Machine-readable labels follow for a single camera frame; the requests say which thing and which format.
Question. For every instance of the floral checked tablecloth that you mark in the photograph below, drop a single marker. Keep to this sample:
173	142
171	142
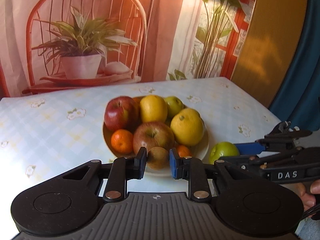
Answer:
50	135

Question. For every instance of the printed plant backdrop cloth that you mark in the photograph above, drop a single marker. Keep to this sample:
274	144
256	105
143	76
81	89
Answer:
170	30

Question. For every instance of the blue curtain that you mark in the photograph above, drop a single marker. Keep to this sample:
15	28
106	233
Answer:
300	80

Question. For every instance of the orange mandarin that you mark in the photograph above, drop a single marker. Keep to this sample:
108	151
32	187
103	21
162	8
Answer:
184	151
137	100
122	141

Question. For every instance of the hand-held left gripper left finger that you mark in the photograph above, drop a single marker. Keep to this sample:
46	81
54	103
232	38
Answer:
142	163

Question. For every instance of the bright green apple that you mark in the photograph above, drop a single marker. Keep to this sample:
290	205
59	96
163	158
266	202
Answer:
222	151

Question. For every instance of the brown kiwi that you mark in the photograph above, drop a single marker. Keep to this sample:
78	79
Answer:
157	158

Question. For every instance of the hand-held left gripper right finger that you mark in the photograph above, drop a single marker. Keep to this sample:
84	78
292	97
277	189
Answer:
173	165

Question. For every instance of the large yellow citrus fruit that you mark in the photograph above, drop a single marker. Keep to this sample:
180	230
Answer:
187	127

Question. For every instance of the person's right hand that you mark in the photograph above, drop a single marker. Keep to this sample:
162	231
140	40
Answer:
308	197

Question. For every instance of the pale red apple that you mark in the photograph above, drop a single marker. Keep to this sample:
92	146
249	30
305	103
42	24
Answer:
152	136

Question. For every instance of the cream round plate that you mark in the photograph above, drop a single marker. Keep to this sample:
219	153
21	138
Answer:
200	150

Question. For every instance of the small green apple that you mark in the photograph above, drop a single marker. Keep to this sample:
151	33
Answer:
175	105

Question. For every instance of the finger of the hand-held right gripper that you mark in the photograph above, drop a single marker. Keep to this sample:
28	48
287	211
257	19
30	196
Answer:
247	147
240	161

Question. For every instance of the dark red apple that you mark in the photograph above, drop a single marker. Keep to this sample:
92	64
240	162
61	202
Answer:
120	115

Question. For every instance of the yellow wooden board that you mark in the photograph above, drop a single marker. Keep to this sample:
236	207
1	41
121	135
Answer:
270	42

